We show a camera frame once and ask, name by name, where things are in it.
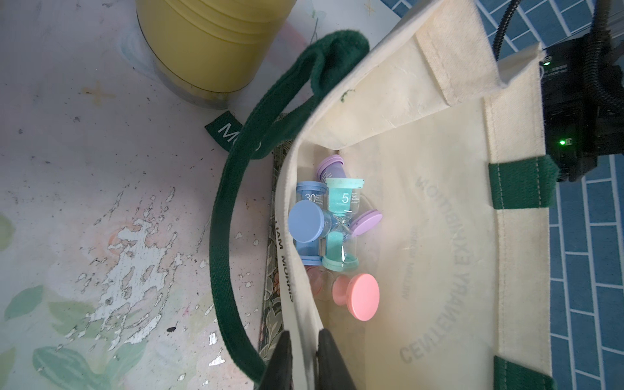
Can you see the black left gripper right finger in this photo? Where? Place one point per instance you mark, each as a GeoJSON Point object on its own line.
{"type": "Point", "coordinates": [332, 371]}

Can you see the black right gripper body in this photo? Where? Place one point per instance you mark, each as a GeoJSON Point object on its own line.
{"type": "Point", "coordinates": [577, 128]}

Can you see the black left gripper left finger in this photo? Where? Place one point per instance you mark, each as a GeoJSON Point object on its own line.
{"type": "Point", "coordinates": [278, 375]}

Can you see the large pink hourglass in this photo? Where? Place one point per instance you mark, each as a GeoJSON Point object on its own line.
{"type": "Point", "coordinates": [360, 294]}

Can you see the green hourglass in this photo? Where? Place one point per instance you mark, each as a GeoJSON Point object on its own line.
{"type": "Point", "coordinates": [340, 248]}

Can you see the blue hourglass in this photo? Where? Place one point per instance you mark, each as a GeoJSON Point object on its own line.
{"type": "Point", "coordinates": [309, 222]}
{"type": "Point", "coordinates": [311, 191]}

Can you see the cream canvas tote bag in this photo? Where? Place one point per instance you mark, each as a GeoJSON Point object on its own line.
{"type": "Point", "coordinates": [450, 143]}

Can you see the purple hourglass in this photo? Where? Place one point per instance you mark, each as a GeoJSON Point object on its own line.
{"type": "Point", "coordinates": [344, 197]}

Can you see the yellow cup with markers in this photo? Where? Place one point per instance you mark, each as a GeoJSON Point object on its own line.
{"type": "Point", "coordinates": [210, 50]}

